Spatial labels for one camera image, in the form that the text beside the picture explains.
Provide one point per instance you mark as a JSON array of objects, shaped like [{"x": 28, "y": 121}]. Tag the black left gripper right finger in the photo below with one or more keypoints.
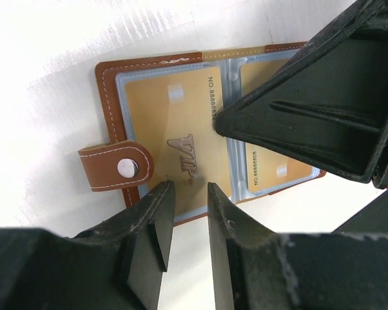
[{"x": 256, "y": 268}]

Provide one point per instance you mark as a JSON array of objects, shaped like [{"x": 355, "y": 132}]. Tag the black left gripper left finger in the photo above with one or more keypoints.
[{"x": 117, "y": 264}]

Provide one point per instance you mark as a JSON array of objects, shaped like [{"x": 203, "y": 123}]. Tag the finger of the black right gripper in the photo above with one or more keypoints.
[{"x": 328, "y": 105}]

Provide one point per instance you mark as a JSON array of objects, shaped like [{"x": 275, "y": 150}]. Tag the brown leather card holder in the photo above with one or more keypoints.
[{"x": 125, "y": 164}]

